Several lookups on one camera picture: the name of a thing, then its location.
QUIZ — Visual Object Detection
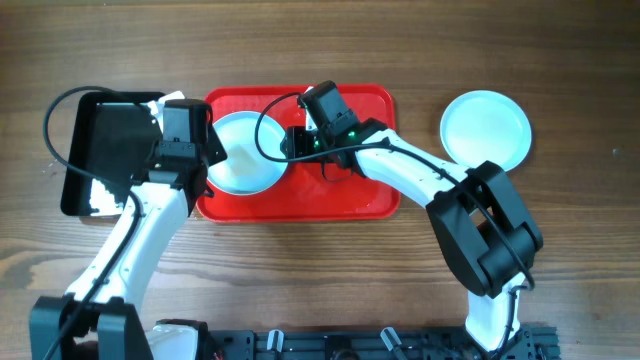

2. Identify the left black cable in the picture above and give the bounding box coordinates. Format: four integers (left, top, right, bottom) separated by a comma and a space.
42, 85, 151, 360

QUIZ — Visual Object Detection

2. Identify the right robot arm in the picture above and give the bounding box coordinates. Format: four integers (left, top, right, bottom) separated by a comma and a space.
281, 81, 543, 359

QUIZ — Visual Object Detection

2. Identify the black rectangular water tray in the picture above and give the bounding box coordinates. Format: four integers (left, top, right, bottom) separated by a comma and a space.
60, 92, 163, 217

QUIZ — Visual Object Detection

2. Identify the right black cable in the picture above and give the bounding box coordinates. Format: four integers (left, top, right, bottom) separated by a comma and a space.
253, 91, 536, 351

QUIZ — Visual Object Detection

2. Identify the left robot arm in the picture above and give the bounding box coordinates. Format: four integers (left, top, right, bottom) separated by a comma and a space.
29, 97, 227, 359

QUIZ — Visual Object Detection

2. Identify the red plastic serving tray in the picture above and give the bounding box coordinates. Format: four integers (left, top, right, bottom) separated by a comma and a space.
196, 84, 401, 223

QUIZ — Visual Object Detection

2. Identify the white plate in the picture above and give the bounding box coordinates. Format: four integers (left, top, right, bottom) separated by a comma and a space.
440, 90, 533, 172
208, 111, 288, 196

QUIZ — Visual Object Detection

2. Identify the black cable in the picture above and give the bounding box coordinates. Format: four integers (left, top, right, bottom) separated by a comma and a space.
253, 91, 536, 351
42, 85, 151, 360

